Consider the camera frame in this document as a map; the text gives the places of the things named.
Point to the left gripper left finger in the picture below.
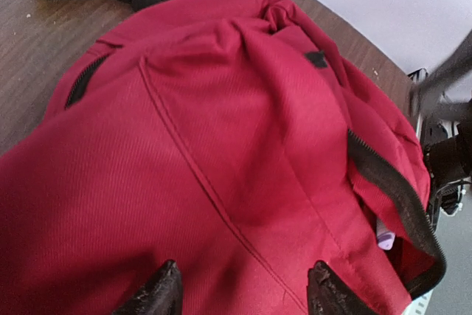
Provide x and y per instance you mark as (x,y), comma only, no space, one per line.
(162,294)

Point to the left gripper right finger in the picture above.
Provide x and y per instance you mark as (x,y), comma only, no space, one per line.
(327,294)

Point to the red backpack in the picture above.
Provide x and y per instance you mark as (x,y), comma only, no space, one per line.
(231,137)

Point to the purple capped white marker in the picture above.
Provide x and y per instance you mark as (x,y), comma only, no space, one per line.
(385,237)

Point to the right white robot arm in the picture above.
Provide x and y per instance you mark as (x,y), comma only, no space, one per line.
(445,130)

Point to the front aluminium rail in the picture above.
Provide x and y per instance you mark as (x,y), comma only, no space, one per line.
(419,306)

